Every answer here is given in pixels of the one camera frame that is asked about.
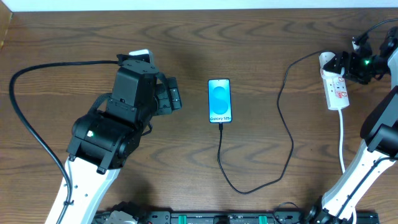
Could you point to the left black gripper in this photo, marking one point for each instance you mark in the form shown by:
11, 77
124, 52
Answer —
173, 93

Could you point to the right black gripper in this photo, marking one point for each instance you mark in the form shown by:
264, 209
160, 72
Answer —
339, 64

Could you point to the white power strip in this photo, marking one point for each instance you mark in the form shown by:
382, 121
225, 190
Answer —
334, 85

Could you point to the blue Galaxy smartphone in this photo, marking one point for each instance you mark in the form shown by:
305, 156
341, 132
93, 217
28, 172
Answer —
219, 101

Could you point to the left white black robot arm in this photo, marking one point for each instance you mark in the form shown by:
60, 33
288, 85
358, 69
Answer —
103, 139

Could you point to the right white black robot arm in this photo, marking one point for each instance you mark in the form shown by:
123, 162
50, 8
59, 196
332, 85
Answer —
378, 148

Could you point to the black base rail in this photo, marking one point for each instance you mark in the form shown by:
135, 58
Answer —
128, 212

